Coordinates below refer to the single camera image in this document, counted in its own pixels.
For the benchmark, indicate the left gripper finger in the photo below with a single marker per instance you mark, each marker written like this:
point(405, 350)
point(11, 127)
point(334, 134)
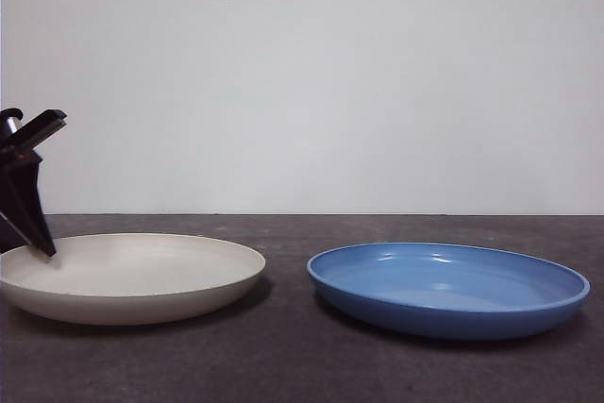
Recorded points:
point(6, 239)
point(28, 205)

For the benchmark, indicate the white round plate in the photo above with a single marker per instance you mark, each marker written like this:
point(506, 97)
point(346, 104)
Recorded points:
point(141, 275)

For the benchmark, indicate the blue round plate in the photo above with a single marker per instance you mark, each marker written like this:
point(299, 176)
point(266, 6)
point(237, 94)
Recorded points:
point(443, 315)

